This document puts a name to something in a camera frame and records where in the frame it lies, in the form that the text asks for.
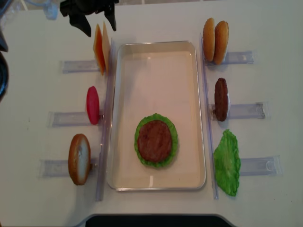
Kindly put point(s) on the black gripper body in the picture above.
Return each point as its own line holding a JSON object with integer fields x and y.
{"x": 87, "y": 7}

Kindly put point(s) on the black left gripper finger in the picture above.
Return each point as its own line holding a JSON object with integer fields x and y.
{"x": 80, "y": 22}

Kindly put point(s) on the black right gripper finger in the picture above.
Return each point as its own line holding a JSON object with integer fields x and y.
{"x": 109, "y": 13}

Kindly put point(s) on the pale yellow cheese slice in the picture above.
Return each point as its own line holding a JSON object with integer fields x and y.
{"x": 105, "y": 47}

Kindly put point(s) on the dark robot arm left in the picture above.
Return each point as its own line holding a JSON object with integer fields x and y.
{"x": 50, "y": 8}

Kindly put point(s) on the orange cheese slice outer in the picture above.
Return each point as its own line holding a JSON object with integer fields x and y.
{"x": 98, "y": 51}

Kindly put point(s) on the clear holder strip cheese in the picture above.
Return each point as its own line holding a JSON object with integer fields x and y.
{"x": 79, "y": 66}

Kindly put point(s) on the red tomato slice standing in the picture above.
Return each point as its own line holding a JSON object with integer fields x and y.
{"x": 92, "y": 105}

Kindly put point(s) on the clear holder strip tomato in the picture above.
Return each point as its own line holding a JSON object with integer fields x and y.
{"x": 70, "y": 119}

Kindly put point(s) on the brown meat patty on tray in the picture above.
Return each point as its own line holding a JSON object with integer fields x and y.
{"x": 154, "y": 141}

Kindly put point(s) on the green lettuce leaf on tray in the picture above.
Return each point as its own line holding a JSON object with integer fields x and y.
{"x": 174, "y": 136}

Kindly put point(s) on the brown meat patty standing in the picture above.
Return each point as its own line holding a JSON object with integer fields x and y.
{"x": 221, "y": 99}

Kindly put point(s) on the green lettuce leaf standing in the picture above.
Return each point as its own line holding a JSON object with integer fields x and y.
{"x": 227, "y": 163}

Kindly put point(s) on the clear holder strip lettuce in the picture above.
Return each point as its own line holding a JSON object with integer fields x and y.
{"x": 261, "y": 166}

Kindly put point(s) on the golden bun half far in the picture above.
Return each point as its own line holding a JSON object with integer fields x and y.
{"x": 208, "y": 38}

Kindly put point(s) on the golden bun half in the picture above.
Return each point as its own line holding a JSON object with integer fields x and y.
{"x": 221, "y": 41}
{"x": 208, "y": 38}

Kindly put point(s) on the golden bun half near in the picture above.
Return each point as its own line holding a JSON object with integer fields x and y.
{"x": 221, "y": 41}

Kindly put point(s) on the brown bun half left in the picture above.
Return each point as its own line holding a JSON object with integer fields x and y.
{"x": 79, "y": 159}

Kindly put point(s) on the white rectangular serving tray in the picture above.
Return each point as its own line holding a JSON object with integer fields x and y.
{"x": 159, "y": 78}

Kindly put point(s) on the clear holder strip right buns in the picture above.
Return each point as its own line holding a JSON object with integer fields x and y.
{"x": 246, "y": 57}

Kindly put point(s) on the clear holder strip left bun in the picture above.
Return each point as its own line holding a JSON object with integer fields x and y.
{"x": 53, "y": 168}

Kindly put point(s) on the clear holder strip patty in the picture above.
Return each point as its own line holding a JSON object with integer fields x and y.
{"x": 259, "y": 110}

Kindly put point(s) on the clear long rail right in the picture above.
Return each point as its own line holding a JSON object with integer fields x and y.
{"x": 208, "y": 120}

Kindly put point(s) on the clear long rail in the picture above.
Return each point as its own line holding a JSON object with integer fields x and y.
{"x": 107, "y": 122}
{"x": 208, "y": 120}

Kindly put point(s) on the clear long rail left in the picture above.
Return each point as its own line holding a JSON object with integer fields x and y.
{"x": 107, "y": 122}

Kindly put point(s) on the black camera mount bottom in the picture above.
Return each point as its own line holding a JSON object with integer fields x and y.
{"x": 157, "y": 221}

